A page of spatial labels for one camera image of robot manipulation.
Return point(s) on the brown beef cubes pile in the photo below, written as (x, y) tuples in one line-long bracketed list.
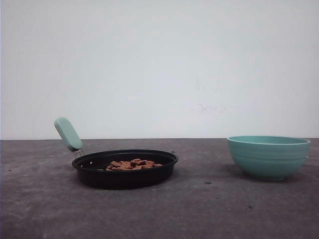
[(135, 164)]

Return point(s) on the black pan with green handle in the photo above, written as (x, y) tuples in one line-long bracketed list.
[(87, 165)]

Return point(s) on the teal ceramic bowl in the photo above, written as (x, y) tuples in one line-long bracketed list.
[(271, 158)]

